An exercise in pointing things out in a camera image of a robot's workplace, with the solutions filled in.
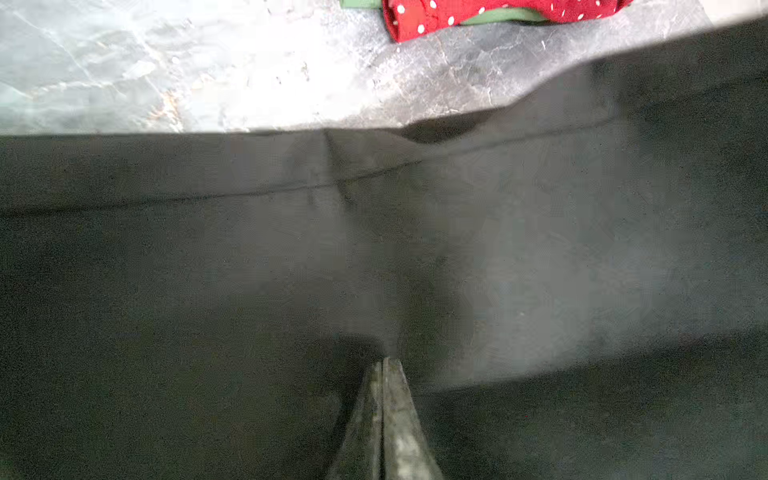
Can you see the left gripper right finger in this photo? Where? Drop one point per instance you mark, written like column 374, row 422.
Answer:
column 406, row 453

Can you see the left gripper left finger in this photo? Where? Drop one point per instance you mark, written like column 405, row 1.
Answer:
column 360, row 453

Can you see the black skirt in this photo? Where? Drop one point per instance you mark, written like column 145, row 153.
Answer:
column 575, row 284

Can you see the red polka dot skirt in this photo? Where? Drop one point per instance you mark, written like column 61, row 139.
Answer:
column 411, row 19

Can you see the green skirt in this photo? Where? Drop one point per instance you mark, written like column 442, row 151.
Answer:
column 493, row 16

